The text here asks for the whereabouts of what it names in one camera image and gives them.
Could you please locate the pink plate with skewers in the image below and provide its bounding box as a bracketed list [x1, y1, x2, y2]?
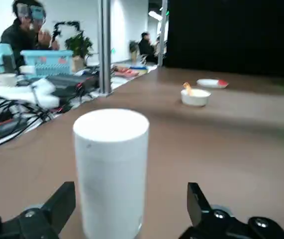
[113, 66, 140, 80]

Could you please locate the aluminium frame post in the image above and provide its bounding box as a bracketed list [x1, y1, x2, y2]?
[98, 0, 112, 97]
[157, 0, 169, 67]

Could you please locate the potted green plant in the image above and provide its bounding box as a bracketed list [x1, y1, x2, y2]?
[53, 21, 94, 72]
[129, 41, 139, 62]

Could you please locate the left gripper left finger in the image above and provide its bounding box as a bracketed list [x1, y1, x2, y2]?
[0, 181, 77, 239]

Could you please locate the white paper cup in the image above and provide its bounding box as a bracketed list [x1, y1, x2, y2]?
[0, 73, 17, 87]
[19, 65, 36, 75]

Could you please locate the blue plastic basket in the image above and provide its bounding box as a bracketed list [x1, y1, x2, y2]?
[20, 49, 74, 77]

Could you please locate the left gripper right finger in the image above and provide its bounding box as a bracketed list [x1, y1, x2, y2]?
[179, 182, 284, 239]

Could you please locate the white bowl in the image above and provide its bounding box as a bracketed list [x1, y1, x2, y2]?
[181, 89, 211, 107]

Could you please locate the white oil pot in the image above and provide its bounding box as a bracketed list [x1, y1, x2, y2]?
[73, 108, 150, 239]

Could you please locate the person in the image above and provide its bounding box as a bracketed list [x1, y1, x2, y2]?
[138, 32, 160, 63]
[0, 0, 60, 63]

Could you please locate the light blue box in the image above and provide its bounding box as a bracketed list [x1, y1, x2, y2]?
[0, 43, 17, 74]

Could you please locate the white plate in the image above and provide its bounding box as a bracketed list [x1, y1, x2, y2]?
[196, 78, 229, 90]

